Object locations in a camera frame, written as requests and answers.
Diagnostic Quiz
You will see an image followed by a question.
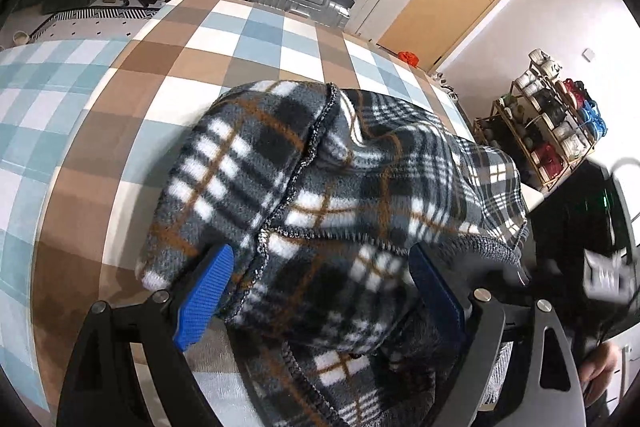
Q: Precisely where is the light switch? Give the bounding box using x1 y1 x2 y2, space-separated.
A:
582 49 594 62

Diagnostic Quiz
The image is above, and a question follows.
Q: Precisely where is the person's right hand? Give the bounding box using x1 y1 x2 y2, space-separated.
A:
578 341 622 407

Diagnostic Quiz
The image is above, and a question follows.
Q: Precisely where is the plaid fleece jacket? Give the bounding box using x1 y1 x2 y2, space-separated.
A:
137 80 527 426

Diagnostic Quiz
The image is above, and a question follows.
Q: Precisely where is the orange bag on floor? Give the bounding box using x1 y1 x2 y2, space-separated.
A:
397 52 419 67

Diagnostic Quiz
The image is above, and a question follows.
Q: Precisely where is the silver flat suitcase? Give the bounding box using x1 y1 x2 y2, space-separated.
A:
250 0 349 29

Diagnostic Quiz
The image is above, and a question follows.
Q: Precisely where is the checkered bed cover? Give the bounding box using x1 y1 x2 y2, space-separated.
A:
1 0 471 426

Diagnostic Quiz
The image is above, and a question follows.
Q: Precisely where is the wooden shoe rack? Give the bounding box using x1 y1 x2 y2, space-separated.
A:
474 49 608 193

